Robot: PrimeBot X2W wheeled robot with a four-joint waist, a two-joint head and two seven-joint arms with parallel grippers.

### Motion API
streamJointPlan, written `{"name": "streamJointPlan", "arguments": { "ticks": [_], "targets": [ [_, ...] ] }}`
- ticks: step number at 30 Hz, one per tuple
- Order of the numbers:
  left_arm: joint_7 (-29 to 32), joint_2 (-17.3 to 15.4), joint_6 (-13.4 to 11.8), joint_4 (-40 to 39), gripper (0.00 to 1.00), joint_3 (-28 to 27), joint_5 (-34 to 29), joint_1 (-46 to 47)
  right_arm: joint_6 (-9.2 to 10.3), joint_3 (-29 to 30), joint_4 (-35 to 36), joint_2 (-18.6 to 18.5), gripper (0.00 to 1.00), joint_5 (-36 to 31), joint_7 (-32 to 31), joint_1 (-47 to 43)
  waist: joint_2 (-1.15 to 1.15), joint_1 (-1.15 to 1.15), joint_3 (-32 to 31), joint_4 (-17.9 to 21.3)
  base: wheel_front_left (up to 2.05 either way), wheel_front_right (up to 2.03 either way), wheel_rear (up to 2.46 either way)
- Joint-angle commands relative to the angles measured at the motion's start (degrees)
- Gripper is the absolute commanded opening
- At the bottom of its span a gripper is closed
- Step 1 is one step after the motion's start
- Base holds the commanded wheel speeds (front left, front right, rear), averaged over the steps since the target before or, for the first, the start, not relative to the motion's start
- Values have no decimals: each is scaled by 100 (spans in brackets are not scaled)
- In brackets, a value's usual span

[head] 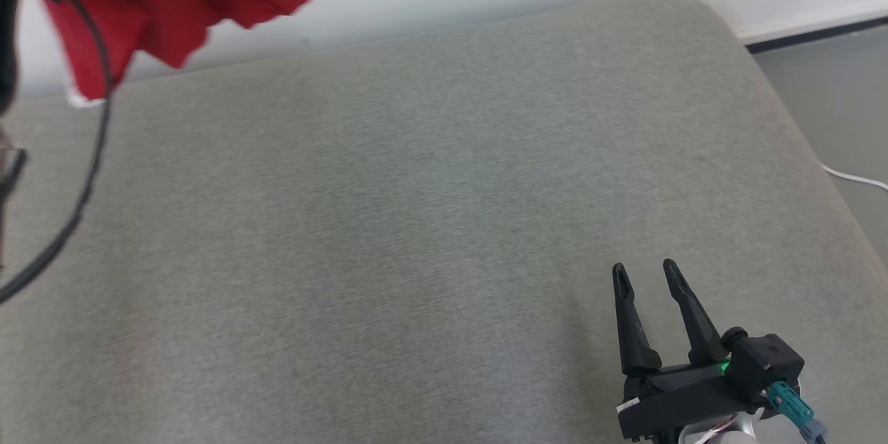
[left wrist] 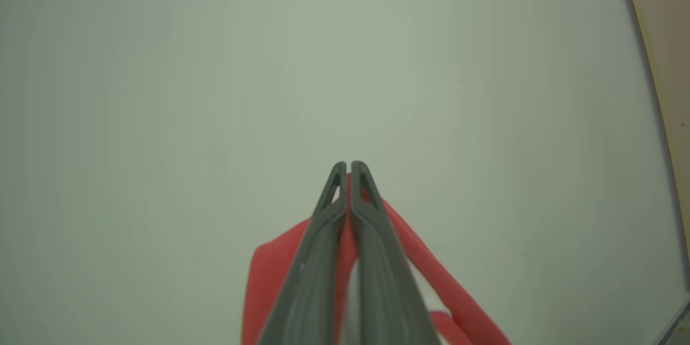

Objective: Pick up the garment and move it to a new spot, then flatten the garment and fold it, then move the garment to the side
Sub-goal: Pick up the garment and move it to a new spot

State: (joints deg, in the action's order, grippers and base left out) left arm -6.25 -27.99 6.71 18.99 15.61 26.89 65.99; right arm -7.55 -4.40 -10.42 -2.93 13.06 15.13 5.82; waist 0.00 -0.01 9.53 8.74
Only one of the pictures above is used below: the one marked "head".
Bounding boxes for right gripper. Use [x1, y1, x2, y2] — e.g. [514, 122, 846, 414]
[612, 259, 758, 441]

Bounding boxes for red shorts with white stripe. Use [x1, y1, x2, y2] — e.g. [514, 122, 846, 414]
[40, 0, 316, 109]

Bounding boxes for black baseboard strip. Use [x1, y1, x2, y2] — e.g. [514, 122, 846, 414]
[745, 14, 888, 54]

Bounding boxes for teal cable connector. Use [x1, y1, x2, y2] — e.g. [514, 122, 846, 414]
[765, 382, 830, 442]

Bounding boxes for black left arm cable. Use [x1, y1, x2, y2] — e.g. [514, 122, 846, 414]
[0, 0, 115, 305]

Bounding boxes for white floor cable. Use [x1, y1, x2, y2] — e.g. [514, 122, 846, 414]
[822, 164, 888, 192]

